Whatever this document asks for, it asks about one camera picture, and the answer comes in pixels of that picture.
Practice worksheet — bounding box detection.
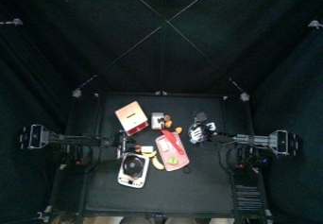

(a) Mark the yellow toy fruit piece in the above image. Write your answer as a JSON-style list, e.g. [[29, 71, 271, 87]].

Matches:
[[141, 150, 159, 159]]

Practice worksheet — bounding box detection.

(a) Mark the red toy knife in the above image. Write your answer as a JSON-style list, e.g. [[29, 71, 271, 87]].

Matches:
[[160, 129, 187, 156]]

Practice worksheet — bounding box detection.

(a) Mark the white toy stove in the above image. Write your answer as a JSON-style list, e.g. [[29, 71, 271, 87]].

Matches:
[[116, 152, 151, 190]]

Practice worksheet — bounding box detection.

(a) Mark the white toy food slice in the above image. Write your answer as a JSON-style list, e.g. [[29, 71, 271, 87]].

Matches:
[[157, 141, 171, 152]]

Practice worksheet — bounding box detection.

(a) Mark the pink toy cutting board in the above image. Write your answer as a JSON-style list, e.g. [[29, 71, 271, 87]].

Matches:
[[153, 131, 191, 172]]

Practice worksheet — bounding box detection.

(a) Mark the yellow toy banana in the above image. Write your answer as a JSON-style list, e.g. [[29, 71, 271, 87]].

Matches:
[[149, 156, 167, 171]]

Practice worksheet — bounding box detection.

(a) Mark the pink box with red side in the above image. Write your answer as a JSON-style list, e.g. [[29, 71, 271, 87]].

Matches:
[[113, 100, 149, 137]]

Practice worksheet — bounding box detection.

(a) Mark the small grey toy toaster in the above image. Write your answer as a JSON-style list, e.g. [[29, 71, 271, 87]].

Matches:
[[149, 112, 165, 130]]

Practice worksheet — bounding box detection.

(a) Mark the black cable loop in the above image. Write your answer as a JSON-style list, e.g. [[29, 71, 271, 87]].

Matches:
[[217, 145, 240, 174]]

